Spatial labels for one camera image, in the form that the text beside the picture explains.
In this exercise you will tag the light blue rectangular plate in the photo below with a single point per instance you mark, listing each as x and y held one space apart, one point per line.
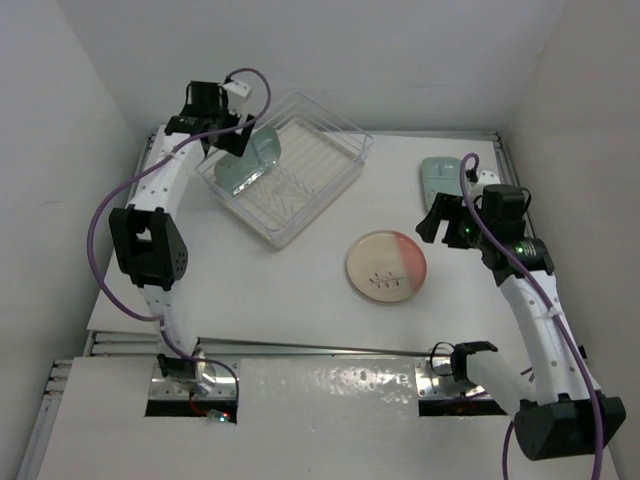
439 175

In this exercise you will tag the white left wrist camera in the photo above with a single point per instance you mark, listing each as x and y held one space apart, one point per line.
237 94

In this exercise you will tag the metal base plate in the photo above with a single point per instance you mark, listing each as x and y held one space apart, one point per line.
434 382
214 383

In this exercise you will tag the cream pink round plate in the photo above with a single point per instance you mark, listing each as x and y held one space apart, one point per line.
386 266

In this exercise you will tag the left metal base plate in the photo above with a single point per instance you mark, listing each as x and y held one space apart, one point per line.
214 383

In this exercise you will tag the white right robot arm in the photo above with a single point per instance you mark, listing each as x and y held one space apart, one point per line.
562 412

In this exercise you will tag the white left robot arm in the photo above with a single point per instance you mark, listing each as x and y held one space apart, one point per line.
149 247

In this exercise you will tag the clear plastic dish rack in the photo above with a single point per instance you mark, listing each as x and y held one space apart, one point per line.
322 154

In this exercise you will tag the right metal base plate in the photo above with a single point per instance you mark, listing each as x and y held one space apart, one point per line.
434 382

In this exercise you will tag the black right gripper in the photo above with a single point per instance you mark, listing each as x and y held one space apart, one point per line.
439 210

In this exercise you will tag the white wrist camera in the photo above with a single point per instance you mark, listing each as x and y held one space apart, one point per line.
482 179
237 94

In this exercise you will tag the dark green glass plate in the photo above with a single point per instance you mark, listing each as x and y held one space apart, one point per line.
235 174

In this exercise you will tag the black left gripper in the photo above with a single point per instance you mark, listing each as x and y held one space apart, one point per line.
234 143

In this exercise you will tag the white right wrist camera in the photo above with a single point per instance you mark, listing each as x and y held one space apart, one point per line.
482 179

